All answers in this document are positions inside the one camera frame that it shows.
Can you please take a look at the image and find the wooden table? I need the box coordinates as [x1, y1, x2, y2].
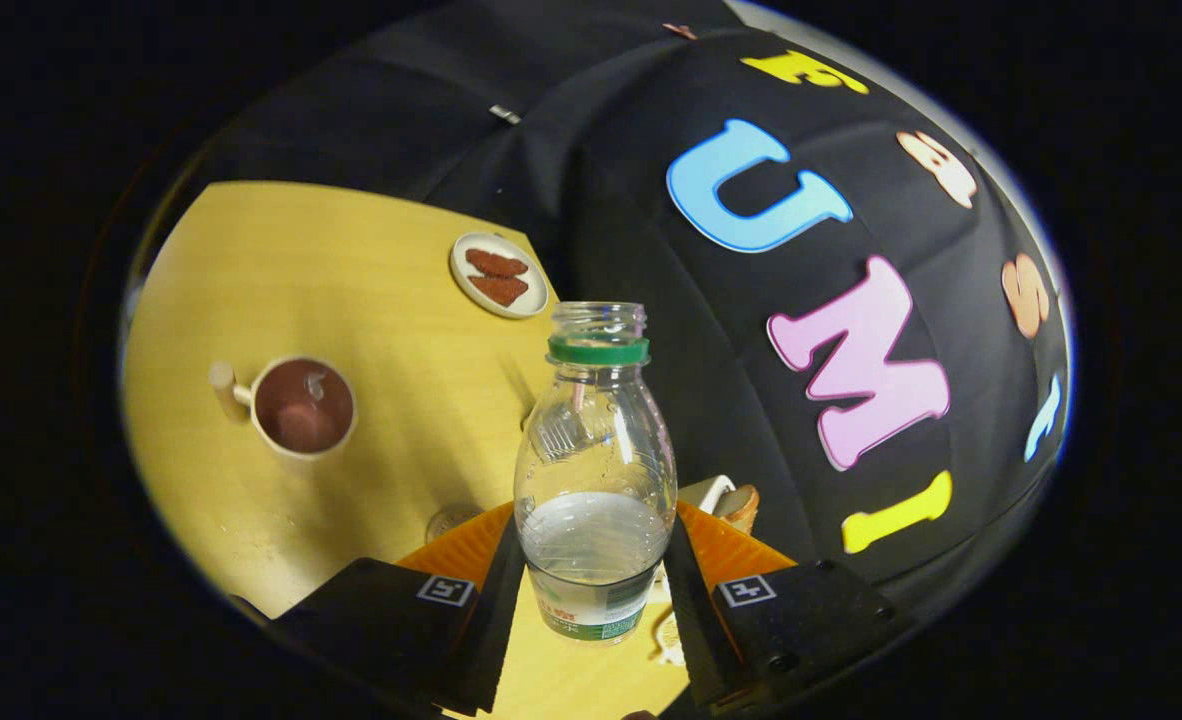
[121, 180, 692, 720]

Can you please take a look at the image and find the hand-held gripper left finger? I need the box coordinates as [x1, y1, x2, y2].
[271, 500, 527, 716]

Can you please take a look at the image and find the beige cup with wooden handle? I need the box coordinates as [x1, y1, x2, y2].
[209, 356, 359, 462]

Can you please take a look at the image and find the toast slice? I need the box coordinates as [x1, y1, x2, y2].
[716, 485, 760, 536]

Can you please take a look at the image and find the clear plastic juice bottle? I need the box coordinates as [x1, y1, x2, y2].
[513, 302, 679, 644]

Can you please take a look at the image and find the white toaster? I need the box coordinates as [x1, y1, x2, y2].
[676, 475, 738, 516]

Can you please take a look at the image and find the white round plate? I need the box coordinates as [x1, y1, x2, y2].
[449, 231, 550, 320]

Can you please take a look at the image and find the black backdrop cloth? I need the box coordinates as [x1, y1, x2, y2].
[146, 0, 1072, 621]

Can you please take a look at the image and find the round wooden coaster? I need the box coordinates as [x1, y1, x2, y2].
[424, 505, 485, 544]

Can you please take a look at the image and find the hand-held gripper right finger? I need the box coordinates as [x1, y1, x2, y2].
[663, 500, 917, 713]

